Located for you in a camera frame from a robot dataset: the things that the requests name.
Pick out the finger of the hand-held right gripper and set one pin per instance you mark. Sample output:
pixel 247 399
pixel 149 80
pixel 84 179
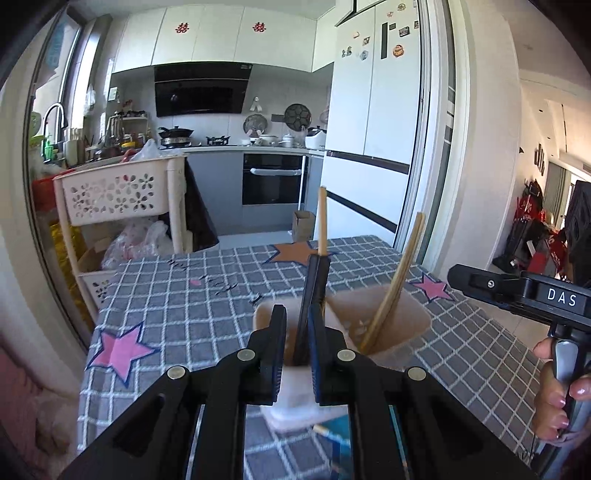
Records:
pixel 480 282

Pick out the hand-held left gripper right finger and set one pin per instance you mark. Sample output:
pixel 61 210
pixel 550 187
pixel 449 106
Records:
pixel 316 360

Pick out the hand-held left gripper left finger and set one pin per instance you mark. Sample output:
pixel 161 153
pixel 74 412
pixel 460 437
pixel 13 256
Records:
pixel 277 369

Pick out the white plastic utensil holder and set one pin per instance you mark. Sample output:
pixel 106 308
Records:
pixel 351 314

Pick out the bamboo chopstick with striped end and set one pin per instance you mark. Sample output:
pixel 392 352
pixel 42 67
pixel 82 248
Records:
pixel 321 430

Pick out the person's right hand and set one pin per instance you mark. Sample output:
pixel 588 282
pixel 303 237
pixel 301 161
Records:
pixel 549 392

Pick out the pile of red bags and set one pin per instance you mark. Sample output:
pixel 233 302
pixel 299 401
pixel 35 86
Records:
pixel 535 230

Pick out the grey checked tablecloth with stars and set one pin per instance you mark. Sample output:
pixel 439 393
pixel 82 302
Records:
pixel 184 314

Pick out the small cardboard box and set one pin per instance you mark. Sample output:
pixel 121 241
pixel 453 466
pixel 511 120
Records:
pixel 303 226

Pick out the black cloth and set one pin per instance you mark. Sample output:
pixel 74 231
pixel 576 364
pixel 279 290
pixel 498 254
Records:
pixel 198 217

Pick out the black built-in oven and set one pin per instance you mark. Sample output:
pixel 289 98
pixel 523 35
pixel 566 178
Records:
pixel 272 189

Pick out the grey kitchen base cabinet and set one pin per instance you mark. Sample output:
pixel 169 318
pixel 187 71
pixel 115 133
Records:
pixel 217 194

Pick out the clear plastic bags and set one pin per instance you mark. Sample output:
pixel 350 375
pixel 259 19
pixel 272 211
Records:
pixel 138 242

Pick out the white refrigerator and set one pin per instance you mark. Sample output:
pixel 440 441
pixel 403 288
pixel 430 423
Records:
pixel 364 101

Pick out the white rice cooker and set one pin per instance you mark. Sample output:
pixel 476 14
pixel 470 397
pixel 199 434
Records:
pixel 316 137

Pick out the small white pot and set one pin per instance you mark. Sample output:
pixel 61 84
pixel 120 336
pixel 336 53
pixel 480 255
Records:
pixel 288 141

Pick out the white cooking pot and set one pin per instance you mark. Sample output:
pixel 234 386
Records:
pixel 268 140

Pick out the gas stove burner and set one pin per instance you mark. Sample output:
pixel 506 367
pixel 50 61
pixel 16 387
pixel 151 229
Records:
pixel 218 140

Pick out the white plastic basket trolley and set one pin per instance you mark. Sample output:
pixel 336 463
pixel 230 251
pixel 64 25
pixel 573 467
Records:
pixel 111 194

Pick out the patterned decorative plate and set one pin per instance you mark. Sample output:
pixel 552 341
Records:
pixel 255 124

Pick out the round dark compartment tray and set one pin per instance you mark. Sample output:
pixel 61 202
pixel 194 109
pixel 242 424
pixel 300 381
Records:
pixel 298 115

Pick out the yellow bag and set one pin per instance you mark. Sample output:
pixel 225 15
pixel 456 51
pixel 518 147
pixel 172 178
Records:
pixel 64 244

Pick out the group of fridge magnets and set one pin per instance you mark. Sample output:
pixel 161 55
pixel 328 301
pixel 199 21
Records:
pixel 397 46

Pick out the black wok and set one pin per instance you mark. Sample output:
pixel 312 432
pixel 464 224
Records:
pixel 175 134

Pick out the white plastic bag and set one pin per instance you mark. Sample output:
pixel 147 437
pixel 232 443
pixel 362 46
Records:
pixel 145 150

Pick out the countertop spice rack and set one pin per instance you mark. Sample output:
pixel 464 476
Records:
pixel 127 129

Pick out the black range hood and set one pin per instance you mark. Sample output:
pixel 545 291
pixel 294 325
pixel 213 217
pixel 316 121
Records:
pixel 203 90

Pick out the green bottle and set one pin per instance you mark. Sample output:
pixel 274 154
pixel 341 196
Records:
pixel 47 148

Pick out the white upper kitchen cabinets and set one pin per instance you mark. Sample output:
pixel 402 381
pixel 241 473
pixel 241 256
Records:
pixel 212 41

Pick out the red paper decoration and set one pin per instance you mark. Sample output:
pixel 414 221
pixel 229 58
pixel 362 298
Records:
pixel 258 26
pixel 181 27

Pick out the curved kitchen faucet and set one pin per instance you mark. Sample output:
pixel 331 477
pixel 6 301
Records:
pixel 54 106

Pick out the black wall decoration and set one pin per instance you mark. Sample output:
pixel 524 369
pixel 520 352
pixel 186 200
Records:
pixel 539 159

